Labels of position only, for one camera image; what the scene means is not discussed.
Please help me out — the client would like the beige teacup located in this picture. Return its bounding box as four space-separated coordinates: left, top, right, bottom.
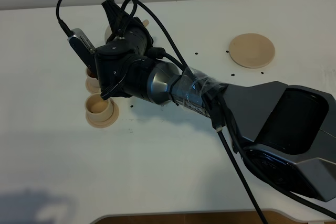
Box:
85 93 114 123
86 68 98 79

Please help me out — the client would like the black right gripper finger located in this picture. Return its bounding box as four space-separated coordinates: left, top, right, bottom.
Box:
101 0 123 33

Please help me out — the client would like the beige ceramic teapot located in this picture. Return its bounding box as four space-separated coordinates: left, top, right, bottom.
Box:
104 19 149 42

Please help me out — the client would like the beige round teapot saucer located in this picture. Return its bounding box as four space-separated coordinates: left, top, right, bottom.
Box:
228 33 275 69

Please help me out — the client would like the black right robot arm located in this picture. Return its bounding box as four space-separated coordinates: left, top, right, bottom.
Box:
95 0 335 202

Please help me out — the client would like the beige near cup saucer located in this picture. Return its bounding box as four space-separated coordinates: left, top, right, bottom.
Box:
86 103 119 129

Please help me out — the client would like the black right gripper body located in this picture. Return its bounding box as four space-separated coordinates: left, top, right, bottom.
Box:
94 17 165 101

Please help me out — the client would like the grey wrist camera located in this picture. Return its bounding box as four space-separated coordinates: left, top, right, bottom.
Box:
68 28 97 76

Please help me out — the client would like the beige far teacup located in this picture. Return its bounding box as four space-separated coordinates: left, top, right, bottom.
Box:
86 68 98 79

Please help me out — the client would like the black camera cable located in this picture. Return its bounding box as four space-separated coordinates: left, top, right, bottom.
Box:
56 0 269 224

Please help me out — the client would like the beige cup saucer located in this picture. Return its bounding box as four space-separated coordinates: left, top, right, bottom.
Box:
85 78 101 94
86 103 119 129

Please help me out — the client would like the beige near teacup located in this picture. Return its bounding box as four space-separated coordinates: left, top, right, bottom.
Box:
85 93 114 123

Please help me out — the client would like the beige far cup saucer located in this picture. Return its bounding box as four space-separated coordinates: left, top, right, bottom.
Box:
85 78 101 94

